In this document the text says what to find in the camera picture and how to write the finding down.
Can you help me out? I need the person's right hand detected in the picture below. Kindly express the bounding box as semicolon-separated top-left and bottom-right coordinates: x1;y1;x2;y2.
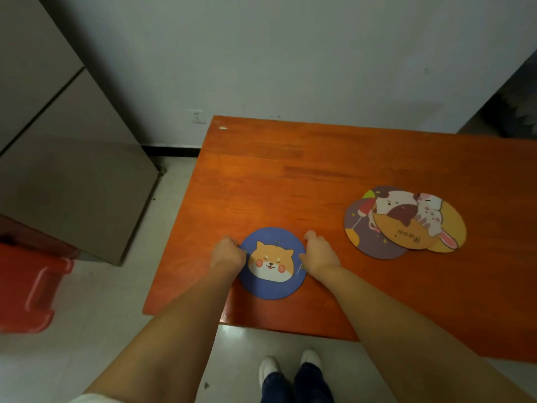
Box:
298;230;341;279

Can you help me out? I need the person's left hand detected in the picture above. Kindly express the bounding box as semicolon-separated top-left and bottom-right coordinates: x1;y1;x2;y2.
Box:
209;236;248;274

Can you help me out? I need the blue round dog coaster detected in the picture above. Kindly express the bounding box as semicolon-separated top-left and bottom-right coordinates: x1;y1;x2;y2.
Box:
237;227;308;301

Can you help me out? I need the person's left forearm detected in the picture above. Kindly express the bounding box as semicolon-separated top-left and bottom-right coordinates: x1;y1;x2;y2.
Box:
83;264;245;403

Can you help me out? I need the person's right forearm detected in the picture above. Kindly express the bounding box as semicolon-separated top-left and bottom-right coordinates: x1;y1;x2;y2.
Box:
312;264;537;403

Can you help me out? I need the grey round balloon coaster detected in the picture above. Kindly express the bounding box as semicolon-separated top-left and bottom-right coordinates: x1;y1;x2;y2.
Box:
343;186;410;261

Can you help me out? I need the orange round cat coaster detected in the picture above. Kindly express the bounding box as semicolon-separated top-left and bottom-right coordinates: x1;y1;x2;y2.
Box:
372;190;444;251

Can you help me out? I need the person's right white shoe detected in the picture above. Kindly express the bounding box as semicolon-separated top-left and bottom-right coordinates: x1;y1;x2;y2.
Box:
300;349;323;372

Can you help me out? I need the person's white shoe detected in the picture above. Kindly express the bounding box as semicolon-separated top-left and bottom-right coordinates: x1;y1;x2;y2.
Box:
300;349;323;372
258;356;281;389

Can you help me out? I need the person's left white shoe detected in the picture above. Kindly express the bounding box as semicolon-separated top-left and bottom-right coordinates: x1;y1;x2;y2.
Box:
258;356;281;389

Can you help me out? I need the person's right jeans leg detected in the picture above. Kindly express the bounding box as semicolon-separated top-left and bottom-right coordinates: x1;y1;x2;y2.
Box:
293;362;335;403

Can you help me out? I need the person's jeans leg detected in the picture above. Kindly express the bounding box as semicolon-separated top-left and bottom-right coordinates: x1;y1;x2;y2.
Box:
293;362;335;403
260;372;295;403

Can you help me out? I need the person's left jeans leg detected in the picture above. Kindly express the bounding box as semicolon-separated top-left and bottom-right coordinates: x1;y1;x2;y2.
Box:
260;372;295;403

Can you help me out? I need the yellow round rabbit coaster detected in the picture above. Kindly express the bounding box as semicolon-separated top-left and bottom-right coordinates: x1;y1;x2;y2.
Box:
415;193;467;254

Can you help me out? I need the grey refrigerator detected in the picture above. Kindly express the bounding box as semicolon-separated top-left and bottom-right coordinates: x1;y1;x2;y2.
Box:
0;0;159;266

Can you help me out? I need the person's white sleeve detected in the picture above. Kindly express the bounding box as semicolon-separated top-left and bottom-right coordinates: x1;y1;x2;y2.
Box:
69;393;123;403

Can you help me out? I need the red plastic stool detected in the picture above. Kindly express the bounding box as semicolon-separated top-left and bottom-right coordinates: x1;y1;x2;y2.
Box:
0;243;75;335

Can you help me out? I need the dark patterned cloth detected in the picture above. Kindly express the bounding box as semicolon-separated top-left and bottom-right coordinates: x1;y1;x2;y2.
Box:
482;49;537;141

